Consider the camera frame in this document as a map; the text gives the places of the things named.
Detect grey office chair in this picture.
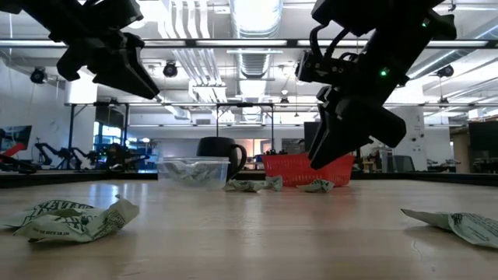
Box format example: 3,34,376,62
391,155,416,173

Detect red background object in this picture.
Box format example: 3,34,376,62
0,142,25,157

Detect black mug green inside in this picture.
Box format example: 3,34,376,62
196,136,248,180

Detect black computer monitor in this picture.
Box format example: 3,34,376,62
303,121,324,153

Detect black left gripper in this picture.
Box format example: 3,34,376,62
0,0,160,100

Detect black right camera cable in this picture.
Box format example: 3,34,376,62
309,23,361,63

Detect silver horizontal rail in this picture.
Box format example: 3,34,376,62
128,102,498,108

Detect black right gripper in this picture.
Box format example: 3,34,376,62
309,85,408,170

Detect red plastic slotted basket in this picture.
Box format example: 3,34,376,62
261,152,356,188

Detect silver ceiling air duct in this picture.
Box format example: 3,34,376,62
229,0,284,79

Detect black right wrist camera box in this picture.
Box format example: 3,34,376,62
295,50,353,85

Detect clear plastic food container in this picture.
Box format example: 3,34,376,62
155,156,231,191

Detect black ceiling spotlight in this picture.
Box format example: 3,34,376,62
162,61,179,79
436,64,455,79
30,66,48,85

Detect black overhead light beam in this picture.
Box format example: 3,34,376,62
0,38,498,49

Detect white square column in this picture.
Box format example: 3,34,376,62
390,107,429,172

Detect dark wall screen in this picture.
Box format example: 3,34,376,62
0,124,33,151

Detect black table edge rail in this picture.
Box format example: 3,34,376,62
0,170,498,188

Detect black metal stand frame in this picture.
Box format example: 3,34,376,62
64,101,132,172

